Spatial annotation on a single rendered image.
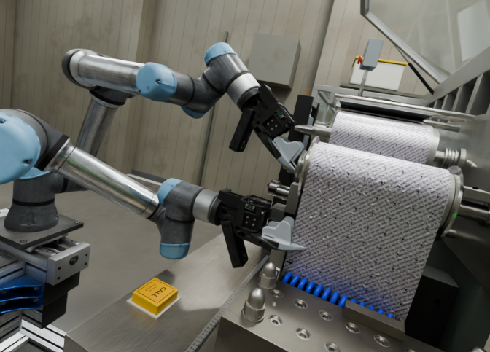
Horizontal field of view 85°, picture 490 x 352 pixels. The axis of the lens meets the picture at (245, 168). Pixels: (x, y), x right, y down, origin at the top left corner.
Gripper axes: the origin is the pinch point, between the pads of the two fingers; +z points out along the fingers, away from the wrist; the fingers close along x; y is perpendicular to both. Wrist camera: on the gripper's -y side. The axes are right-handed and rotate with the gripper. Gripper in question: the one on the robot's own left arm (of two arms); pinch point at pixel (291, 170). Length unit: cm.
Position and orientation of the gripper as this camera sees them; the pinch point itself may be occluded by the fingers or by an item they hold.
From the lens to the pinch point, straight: 63.4
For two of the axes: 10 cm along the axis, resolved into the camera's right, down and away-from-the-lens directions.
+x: 3.9, -0.8, 9.2
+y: 7.3, -5.8, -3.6
